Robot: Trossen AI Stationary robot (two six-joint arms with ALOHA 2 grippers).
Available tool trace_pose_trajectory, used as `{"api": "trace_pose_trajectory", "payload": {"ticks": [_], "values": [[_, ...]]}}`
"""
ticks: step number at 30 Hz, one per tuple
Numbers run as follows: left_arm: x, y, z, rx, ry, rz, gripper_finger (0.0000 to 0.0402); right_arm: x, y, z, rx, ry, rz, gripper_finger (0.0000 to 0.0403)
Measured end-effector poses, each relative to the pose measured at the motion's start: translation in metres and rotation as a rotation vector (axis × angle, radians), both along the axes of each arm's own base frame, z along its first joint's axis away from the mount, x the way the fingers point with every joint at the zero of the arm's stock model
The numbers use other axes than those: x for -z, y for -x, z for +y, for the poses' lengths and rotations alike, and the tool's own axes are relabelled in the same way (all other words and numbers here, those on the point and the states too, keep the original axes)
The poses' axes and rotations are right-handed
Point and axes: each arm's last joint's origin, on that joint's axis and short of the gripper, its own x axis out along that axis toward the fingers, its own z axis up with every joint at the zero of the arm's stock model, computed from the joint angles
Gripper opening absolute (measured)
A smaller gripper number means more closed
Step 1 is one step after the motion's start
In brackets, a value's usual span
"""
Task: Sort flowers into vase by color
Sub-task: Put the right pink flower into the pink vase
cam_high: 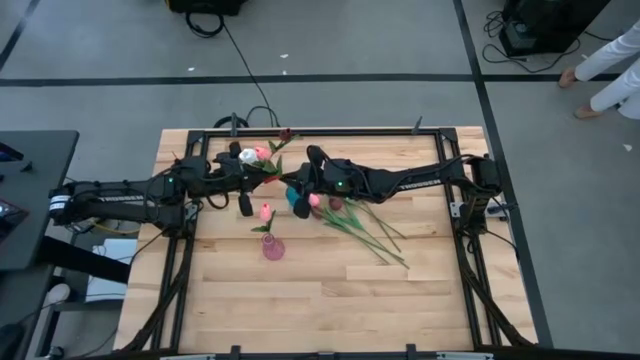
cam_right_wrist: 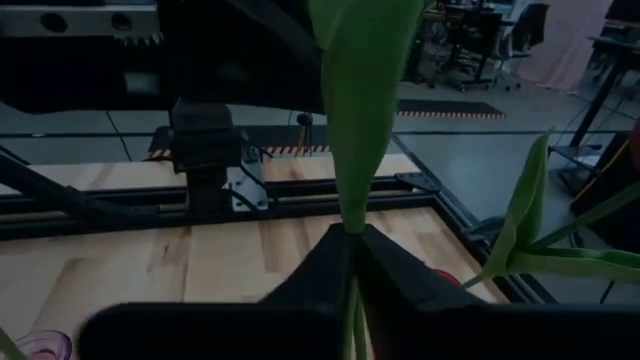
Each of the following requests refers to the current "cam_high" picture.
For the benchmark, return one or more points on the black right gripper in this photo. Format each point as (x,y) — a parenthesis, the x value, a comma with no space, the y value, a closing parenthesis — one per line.
(327,175)

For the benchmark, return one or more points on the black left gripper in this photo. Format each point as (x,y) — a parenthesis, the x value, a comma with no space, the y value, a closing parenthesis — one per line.
(227,172)

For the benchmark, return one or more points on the white artificial tulip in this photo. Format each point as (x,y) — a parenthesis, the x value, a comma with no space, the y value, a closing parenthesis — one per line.
(247,156)

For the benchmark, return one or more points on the tulip stems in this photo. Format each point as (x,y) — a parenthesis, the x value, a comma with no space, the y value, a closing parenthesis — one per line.
(262,152)

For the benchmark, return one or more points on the pink artificial tulip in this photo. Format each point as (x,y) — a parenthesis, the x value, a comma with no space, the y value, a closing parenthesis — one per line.
(265,212)
(314,200)

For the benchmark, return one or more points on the pink glass vase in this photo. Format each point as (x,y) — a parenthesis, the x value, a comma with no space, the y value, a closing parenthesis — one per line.
(274,249)

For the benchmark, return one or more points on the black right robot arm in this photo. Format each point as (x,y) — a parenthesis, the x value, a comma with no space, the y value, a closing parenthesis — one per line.
(415,182)

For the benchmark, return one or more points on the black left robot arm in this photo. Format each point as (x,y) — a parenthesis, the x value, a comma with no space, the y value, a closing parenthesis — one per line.
(115,200)

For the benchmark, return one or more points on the blue glass vase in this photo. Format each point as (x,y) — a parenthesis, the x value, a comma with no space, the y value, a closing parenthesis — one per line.
(291,196)

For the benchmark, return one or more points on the small black equipment box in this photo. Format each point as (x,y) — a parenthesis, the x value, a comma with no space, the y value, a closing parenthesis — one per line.
(205,6)

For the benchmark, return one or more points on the black crossbar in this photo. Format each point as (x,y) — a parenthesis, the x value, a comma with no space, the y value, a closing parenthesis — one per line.
(85,260)

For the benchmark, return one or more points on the dark grey desk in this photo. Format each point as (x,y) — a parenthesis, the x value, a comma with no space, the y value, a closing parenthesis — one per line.
(40,165)

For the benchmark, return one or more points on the white round object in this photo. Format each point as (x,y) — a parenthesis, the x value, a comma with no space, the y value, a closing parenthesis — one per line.
(57,294)

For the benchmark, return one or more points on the dark tablet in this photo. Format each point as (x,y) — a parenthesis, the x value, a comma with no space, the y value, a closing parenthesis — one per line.
(9,152)

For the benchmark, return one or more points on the dark laptop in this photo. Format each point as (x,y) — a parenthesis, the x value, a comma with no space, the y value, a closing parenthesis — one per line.
(10,215)

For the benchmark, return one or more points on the large black equipment case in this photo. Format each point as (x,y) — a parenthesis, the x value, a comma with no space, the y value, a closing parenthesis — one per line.
(545,25)

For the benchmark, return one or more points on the person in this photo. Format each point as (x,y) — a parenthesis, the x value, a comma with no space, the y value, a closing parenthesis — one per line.
(607,55)

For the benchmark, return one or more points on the black aluminium table frame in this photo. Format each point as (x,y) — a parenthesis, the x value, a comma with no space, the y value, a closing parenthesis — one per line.
(350,132)

